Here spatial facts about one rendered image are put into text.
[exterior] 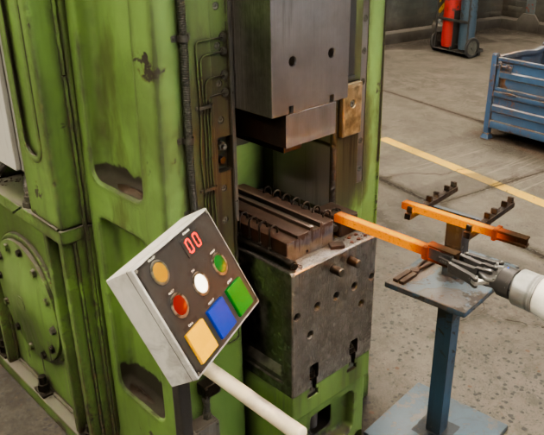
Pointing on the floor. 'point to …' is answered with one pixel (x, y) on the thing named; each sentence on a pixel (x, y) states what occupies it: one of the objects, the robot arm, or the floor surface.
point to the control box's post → (182, 409)
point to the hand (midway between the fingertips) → (443, 255)
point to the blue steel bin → (526, 94)
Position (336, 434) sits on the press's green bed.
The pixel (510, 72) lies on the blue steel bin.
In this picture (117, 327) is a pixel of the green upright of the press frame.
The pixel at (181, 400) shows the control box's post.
